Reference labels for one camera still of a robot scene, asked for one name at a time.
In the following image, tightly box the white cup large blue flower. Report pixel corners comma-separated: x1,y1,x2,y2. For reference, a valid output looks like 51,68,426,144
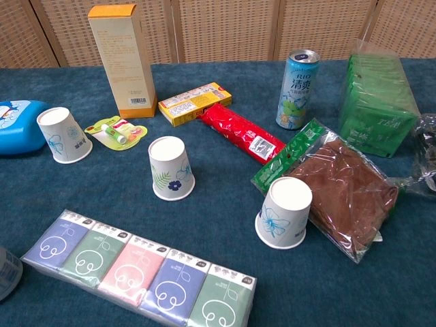
254,176,313,250

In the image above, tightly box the white cup small blue flower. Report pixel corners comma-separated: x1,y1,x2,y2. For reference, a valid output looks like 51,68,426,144
36,106,93,165

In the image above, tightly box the red snack packet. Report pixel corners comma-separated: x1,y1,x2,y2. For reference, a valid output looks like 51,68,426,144
198,103,287,166

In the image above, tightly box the blue felt table cover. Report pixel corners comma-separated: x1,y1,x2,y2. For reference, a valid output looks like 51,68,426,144
0,58,436,327

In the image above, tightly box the white cup fern leaf print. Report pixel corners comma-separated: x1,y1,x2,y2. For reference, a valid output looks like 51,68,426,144
147,136,196,202

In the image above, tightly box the flat yellow cardboard box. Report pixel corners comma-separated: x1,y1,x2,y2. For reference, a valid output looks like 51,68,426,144
157,82,233,128

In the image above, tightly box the lip balm blister card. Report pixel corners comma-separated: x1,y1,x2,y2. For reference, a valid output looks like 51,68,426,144
84,116,149,151

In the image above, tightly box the light blue drink can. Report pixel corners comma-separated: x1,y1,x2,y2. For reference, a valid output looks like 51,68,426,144
275,49,321,131

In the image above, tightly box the brown cloth in plastic bag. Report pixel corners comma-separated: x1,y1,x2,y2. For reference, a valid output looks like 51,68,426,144
251,118,400,265

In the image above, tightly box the multicolour pocket tissue pack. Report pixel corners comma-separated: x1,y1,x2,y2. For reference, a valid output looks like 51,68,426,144
20,208,258,327

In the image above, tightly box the woven wooden folding screen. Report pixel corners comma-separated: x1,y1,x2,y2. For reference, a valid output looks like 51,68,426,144
0,0,436,69

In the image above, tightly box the tall cream orange carton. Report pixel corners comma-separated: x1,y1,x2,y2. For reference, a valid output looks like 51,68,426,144
87,3,158,119

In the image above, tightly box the green tea bag pack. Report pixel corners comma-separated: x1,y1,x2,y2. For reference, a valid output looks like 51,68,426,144
337,39,420,159

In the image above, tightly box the blue pump soap bottle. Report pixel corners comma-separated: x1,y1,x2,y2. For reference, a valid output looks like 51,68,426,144
0,99,50,157

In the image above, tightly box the clear bag of black items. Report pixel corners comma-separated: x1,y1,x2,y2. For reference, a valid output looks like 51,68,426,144
396,113,436,198

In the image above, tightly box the clear plastic jar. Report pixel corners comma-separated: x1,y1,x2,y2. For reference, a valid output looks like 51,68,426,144
0,245,24,302

